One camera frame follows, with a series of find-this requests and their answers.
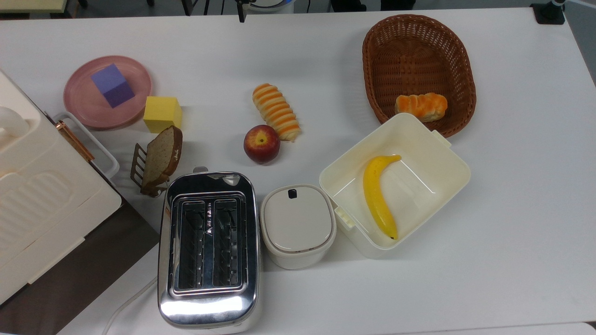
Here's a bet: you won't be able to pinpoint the purple foam cube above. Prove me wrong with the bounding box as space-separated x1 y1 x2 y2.
90 64 135 109

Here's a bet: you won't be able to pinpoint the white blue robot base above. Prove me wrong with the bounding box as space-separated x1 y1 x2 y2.
248 0 295 13

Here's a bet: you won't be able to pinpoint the yellow foam cube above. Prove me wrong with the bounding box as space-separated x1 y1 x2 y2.
143 96 183 134

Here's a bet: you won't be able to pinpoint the black stand legs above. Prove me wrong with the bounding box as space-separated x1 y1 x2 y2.
181 0 225 17

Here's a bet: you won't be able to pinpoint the orange striped twisted bread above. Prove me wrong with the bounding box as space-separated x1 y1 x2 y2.
252 83 302 142

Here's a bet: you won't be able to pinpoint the red apple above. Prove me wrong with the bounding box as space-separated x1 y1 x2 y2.
243 124 281 165

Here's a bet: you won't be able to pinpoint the brown bread slice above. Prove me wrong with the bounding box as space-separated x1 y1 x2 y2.
141 125 183 195

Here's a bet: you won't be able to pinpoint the brown wicker basket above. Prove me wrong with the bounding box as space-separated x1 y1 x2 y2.
362 14 477 139

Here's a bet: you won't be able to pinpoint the pink round plate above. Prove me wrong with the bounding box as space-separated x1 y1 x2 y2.
63 55 153 130

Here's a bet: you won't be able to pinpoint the white plastic tray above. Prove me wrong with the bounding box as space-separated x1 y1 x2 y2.
52 111 120 188

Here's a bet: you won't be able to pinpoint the orange glazed bread roll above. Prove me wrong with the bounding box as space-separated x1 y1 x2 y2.
395 92 448 123

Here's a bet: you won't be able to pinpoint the pale yellow side table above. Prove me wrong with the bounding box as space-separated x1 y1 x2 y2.
0 0 68 14

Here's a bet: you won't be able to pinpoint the white lidded container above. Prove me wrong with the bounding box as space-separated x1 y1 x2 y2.
260 184 337 270

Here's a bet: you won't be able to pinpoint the yellow banana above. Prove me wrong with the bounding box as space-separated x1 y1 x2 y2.
363 154 402 241

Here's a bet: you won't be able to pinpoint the cream open plastic box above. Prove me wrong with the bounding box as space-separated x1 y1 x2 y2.
319 112 471 259

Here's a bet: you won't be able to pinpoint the cream white appliance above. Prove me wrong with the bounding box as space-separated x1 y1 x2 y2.
0 70 122 306

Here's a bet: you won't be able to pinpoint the chrome two-slot toaster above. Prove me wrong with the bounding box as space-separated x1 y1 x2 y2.
157 167 261 332

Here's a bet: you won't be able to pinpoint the dark brown board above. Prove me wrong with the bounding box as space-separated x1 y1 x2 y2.
0 188 160 335

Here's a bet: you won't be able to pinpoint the copper appliance handle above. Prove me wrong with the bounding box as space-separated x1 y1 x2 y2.
56 120 95 163

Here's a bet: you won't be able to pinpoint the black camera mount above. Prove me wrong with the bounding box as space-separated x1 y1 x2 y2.
530 0 567 25

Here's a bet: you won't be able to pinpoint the white toaster power cable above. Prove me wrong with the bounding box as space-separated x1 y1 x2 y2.
101 276 159 335

